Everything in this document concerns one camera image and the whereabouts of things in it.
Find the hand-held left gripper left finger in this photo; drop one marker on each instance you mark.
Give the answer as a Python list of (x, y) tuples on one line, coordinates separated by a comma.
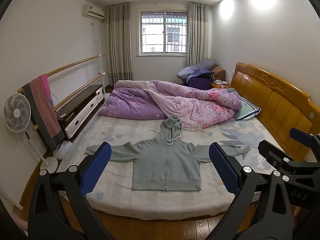
[(97, 165)]

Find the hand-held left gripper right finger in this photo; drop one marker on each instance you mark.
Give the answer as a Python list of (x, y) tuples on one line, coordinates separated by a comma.
[(223, 167)]

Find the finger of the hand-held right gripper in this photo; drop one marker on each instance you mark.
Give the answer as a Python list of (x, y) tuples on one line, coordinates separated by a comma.
[(272, 152), (301, 135)]

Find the grey zip hoodie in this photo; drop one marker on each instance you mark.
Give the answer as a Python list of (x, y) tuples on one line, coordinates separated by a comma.
[(165, 165)]

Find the person's right forearm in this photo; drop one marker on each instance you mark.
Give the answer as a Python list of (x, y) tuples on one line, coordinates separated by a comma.
[(297, 217)]

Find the white round floor object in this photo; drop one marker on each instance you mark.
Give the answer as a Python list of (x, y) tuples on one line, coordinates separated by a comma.
[(61, 150)]

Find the pale leaf print bed sheet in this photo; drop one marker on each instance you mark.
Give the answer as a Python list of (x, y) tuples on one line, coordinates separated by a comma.
[(120, 130)]

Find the wooden bed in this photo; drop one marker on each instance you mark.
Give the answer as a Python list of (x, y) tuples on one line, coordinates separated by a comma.
[(275, 97)]

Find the blue striped pillow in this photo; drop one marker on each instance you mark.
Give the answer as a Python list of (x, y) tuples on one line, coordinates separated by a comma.
[(246, 110)]

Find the dark and white low cabinet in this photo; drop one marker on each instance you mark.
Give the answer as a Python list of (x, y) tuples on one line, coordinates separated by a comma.
[(82, 100)]

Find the purple floral quilt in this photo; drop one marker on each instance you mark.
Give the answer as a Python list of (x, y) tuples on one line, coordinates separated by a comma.
[(140, 105)]

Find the pink and grey towel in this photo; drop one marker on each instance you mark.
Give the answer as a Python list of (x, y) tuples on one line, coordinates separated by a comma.
[(43, 110)]

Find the wooden nightstand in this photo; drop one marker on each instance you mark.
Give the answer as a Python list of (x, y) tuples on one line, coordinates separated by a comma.
[(220, 85)]

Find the white standing fan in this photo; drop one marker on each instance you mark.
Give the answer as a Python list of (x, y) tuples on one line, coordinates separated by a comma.
[(17, 112)]

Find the grey blue cushioned chair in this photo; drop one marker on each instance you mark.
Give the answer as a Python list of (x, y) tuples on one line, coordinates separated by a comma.
[(200, 66)]

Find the beige grey striped curtain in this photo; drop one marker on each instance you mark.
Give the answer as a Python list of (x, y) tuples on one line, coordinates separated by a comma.
[(198, 35), (120, 45)]

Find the window with metal bars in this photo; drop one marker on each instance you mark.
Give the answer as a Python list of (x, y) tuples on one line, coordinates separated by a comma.
[(163, 32)]

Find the wooden wall bar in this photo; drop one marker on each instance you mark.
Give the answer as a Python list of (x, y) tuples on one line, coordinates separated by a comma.
[(85, 85), (75, 63)]

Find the white wall air conditioner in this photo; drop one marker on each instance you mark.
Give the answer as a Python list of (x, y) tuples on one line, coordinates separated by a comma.
[(93, 12)]

